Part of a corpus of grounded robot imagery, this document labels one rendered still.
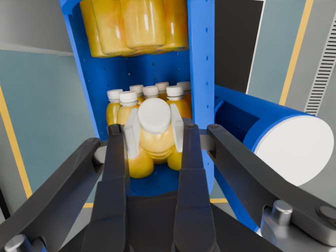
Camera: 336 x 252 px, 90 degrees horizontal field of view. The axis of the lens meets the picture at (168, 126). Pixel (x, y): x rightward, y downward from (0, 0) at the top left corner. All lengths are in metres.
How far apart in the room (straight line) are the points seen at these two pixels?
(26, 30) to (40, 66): 0.92
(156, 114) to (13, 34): 0.64
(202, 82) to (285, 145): 0.43
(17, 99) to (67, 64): 0.53
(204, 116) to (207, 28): 0.15
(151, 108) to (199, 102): 0.13
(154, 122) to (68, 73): 1.48
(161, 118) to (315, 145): 0.62
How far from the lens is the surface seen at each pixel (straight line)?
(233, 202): 1.01
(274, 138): 0.63
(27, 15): 0.85
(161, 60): 0.53
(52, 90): 1.72
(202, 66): 0.30
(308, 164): 0.77
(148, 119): 0.19
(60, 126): 1.79
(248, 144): 0.65
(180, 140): 0.15
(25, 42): 0.81
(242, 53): 1.51
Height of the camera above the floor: 1.49
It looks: 69 degrees down
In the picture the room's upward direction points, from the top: 166 degrees clockwise
